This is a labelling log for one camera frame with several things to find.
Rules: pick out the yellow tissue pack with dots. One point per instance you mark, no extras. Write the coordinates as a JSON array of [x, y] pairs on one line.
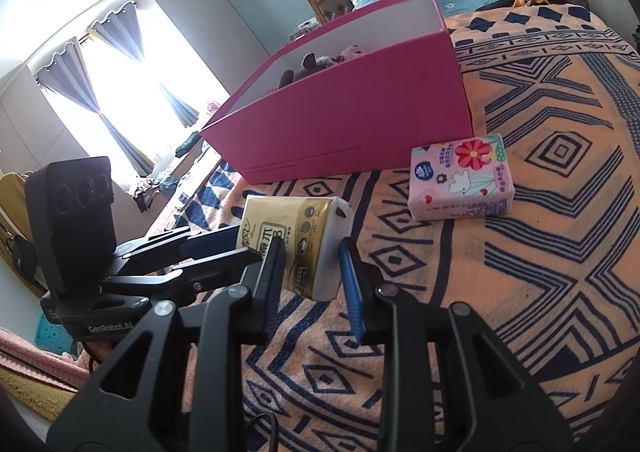
[[311, 229]]

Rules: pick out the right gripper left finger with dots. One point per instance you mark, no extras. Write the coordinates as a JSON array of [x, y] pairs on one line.
[[175, 382]]

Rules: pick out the teal plastic basket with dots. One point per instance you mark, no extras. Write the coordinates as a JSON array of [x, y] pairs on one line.
[[53, 338]]

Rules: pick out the pink cardboard box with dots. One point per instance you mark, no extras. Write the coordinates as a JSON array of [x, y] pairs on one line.
[[366, 114]]

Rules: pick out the pink knitted plush toy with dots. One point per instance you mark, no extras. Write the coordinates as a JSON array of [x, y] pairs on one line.
[[349, 53]]

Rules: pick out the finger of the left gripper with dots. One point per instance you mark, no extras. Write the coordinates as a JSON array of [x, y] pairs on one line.
[[186, 280], [145, 255]]

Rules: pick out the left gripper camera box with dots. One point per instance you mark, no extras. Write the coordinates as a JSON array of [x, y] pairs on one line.
[[69, 205]]

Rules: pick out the pink sweater left forearm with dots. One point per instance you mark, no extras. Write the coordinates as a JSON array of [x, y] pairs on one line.
[[62, 367]]

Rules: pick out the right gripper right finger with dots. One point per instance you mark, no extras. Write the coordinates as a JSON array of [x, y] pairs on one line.
[[449, 383]]

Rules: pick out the brown white plush dog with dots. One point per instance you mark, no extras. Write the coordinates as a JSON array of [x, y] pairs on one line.
[[311, 65]]

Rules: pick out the pink tissue pack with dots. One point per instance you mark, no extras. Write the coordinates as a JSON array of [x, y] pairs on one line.
[[459, 179]]

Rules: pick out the orange navy patterned blanket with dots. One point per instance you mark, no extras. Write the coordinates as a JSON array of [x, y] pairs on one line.
[[557, 278]]

